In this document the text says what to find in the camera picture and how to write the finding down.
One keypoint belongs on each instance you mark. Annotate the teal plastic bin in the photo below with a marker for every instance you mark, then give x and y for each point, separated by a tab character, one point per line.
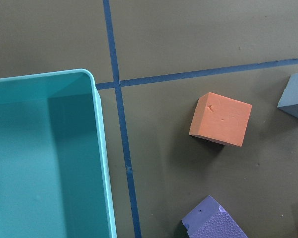
54	176

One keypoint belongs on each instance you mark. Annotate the light blue cube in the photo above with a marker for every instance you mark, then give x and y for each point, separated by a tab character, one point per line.
289	99

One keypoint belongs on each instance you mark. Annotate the near purple foam cube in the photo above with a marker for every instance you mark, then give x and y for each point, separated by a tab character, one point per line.
210	220

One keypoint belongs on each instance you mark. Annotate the near orange foam cube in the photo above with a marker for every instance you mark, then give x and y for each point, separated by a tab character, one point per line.
220	119

